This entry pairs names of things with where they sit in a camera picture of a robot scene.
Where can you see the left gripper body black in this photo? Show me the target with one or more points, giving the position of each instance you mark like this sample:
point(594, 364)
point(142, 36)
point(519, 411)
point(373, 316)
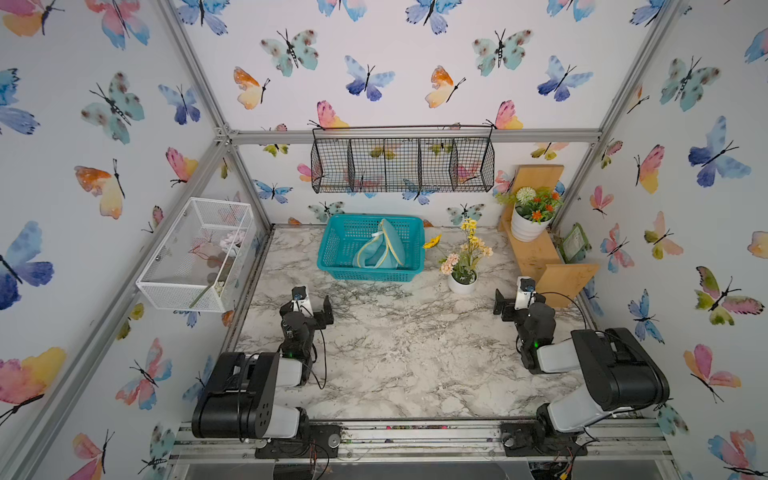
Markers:
point(316, 321)

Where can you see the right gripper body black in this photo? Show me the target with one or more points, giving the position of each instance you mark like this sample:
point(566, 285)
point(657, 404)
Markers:
point(510, 313)

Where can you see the teal mesh laundry bag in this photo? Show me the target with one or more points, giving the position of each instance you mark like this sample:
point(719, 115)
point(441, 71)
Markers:
point(385, 249)

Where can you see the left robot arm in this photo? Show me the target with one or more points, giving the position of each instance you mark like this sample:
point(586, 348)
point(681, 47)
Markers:
point(238, 400)

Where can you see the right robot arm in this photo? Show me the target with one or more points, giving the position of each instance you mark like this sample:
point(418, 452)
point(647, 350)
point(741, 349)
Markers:
point(619, 376)

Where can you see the small white flower pot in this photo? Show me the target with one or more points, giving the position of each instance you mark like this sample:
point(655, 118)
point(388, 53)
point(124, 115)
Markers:
point(461, 265)

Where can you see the wooden shelf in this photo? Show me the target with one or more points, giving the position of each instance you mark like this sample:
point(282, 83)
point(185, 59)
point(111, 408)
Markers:
point(537, 257)

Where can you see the green framed small sign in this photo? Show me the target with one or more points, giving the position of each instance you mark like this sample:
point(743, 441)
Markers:
point(574, 246)

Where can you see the yellow sunflower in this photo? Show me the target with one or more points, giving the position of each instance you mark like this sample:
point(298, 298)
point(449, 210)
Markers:
point(432, 243)

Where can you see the teal plastic basket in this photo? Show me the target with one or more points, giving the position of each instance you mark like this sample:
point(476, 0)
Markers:
point(345, 234)

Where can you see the large white flower pot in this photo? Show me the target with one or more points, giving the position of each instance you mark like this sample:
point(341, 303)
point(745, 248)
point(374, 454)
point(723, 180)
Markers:
point(533, 211)

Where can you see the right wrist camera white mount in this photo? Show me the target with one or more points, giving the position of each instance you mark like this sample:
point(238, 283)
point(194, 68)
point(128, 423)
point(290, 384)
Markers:
point(526, 291)

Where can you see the white mesh wall box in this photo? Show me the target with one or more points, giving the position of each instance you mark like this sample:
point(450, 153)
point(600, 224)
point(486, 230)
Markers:
point(198, 263)

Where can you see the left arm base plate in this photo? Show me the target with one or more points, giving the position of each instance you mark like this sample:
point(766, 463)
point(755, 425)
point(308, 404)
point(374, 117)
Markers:
point(313, 441)

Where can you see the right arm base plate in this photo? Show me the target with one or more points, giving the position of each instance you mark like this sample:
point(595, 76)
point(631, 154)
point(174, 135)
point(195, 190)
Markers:
point(533, 439)

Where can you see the aluminium front rail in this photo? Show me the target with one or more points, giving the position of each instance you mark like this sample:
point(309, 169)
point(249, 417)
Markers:
point(456, 440)

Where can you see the black wire wall basket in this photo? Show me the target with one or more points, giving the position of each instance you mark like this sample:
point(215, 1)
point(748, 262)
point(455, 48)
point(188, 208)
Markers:
point(408, 160)

